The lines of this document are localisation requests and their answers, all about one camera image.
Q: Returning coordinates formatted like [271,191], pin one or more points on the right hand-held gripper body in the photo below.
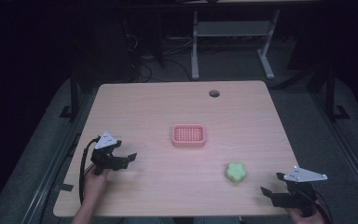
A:
[303,176]

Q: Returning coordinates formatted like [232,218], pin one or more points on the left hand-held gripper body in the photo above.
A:
[105,141]

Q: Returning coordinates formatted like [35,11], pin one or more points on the person's right hand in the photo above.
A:
[303,218]

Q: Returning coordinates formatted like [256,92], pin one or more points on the person's left hand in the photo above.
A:
[93,185]

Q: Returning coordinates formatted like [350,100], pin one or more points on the green flower-shaped soap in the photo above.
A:
[236,171]

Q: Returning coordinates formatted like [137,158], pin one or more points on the black metal stand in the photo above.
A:
[331,93]
[73,93]

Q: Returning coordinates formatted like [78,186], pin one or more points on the grey tape strip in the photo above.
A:
[64,187]

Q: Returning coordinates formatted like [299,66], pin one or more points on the pink soap dish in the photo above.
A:
[188,135]

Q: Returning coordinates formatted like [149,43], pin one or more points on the metal frame rail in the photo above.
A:
[48,174]
[348,152]

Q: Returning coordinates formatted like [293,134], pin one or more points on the white desk frame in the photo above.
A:
[194,46]

